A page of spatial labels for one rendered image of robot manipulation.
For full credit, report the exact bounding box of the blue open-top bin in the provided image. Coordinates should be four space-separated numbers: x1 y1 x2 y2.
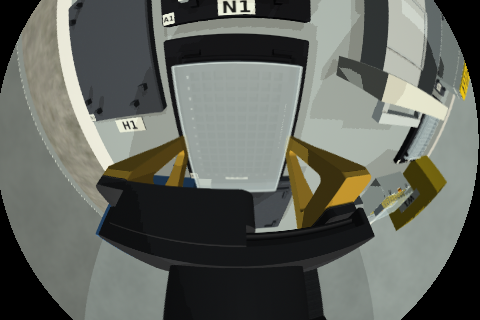
96 175 197 238

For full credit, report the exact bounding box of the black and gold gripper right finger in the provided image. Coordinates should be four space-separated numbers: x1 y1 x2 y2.
285 136 371 229

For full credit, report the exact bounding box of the large cream rectangular box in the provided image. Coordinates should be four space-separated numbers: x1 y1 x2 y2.
336 0 448 127

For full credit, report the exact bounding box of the yellow bin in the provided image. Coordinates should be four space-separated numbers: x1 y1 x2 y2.
389 155 447 231

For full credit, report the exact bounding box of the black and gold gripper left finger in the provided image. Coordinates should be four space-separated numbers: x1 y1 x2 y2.
102 135 188 187

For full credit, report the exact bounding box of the white label with black text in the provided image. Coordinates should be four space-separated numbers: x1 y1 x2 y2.
115 116 147 132

